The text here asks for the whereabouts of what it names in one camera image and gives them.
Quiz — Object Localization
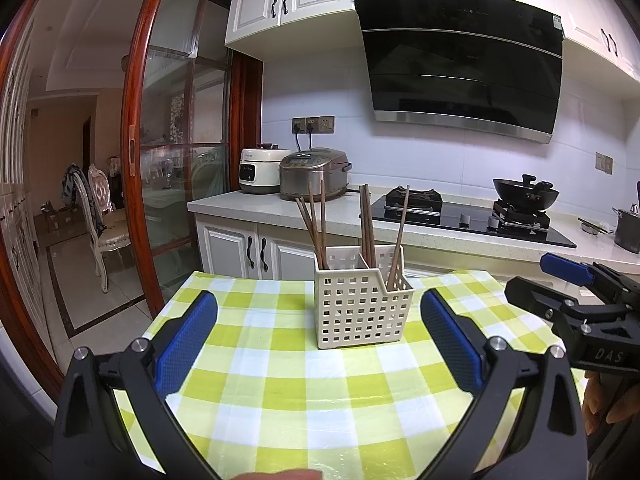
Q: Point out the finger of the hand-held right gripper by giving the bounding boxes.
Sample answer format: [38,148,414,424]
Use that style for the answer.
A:
[539,253,640,306]
[504,276,628,346]

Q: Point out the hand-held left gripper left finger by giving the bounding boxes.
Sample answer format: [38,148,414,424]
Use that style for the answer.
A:
[52,290,221,480]

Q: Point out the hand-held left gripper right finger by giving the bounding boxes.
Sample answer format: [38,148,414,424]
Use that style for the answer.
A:
[420,287,587,480]

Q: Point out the white perforated utensil basket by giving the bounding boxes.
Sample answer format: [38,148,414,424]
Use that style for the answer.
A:
[314,244,415,351]

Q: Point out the set of wooden chopsticks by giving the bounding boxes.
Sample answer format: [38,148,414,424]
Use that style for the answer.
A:
[295,183,411,292]

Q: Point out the person's right hand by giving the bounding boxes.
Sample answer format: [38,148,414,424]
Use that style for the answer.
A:
[582,371,640,438]

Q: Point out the person's left hand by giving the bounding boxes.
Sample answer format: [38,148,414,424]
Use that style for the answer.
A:
[234,469,323,480]

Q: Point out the small steel kitchen utensil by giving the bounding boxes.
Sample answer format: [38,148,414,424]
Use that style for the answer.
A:
[578,217,615,236]

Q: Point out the black burner grate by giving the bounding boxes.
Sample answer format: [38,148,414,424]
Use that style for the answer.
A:
[492,200,552,231]
[384,186,444,213]

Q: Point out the steel stockpot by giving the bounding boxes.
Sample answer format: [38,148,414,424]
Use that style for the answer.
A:
[613,203,640,254]

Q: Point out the black wok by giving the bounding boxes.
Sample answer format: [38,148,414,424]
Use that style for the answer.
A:
[492,174,561,212]

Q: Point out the green checked tablecloth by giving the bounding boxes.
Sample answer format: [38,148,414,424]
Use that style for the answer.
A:
[112,269,588,480]

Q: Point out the black glass gas cooktop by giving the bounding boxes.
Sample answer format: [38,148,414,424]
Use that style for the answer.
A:
[359,191,577,249]

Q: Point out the white ornate dining chair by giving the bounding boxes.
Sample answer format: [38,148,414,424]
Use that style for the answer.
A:
[72,164,130,295]

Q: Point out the white pressure cooker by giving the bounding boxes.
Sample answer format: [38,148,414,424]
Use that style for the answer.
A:
[238,144,292,195]

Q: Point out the dark jacket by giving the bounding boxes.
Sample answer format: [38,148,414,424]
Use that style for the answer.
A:
[61,162,93,211]

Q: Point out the steel rice cooker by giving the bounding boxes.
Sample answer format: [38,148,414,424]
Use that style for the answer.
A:
[278,147,353,202]

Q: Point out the white panelled hallway cabinet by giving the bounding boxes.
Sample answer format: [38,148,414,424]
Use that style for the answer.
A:
[0,15,41,311]

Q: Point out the black range hood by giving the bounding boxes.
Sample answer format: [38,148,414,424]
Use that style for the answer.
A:
[353,0,565,144]

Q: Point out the wooden framed glass sliding door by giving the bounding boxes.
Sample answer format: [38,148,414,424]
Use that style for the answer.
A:
[121,0,236,318]

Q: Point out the red wooden door frame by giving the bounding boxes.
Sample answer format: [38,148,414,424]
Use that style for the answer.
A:
[0,0,264,403]

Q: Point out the wall socket strip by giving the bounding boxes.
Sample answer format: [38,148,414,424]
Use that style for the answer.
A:
[292,116,336,134]

